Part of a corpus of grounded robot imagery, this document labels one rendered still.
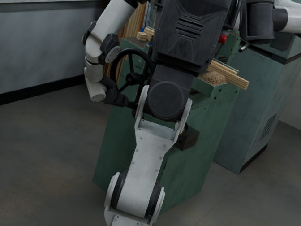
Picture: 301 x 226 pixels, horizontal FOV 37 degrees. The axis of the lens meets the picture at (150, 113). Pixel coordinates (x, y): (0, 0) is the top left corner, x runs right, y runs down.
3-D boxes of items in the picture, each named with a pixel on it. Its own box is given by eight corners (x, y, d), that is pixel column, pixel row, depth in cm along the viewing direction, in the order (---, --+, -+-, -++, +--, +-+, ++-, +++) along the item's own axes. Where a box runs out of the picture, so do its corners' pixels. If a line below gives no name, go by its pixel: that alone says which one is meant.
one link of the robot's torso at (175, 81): (180, 124, 134) (198, 68, 135) (139, 110, 135) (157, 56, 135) (177, 125, 162) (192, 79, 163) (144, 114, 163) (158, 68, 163)
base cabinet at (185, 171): (90, 181, 267) (118, 74, 238) (149, 157, 312) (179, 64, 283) (145, 224, 245) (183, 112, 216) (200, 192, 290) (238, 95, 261)
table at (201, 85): (105, 49, 228) (108, 37, 226) (143, 45, 252) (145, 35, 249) (199, 101, 198) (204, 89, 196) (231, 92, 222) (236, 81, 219)
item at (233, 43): (214, 51, 236) (221, 29, 231) (221, 50, 241) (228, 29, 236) (229, 58, 231) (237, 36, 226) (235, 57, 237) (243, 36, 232)
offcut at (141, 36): (143, 38, 242) (144, 32, 241) (146, 41, 239) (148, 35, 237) (135, 37, 240) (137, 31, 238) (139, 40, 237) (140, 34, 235)
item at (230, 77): (148, 40, 242) (149, 33, 240) (150, 40, 243) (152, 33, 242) (244, 89, 211) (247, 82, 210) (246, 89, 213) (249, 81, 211)
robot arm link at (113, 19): (99, 61, 158) (135, 9, 153) (73, 40, 161) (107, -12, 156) (111, 64, 169) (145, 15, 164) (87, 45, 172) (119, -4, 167)
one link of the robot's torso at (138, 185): (151, 227, 155) (193, 102, 147) (103, 211, 156) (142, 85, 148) (154, 211, 170) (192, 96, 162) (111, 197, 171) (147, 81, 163)
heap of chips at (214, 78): (198, 77, 209) (200, 70, 207) (213, 74, 220) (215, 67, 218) (213, 85, 204) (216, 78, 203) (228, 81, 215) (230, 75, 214)
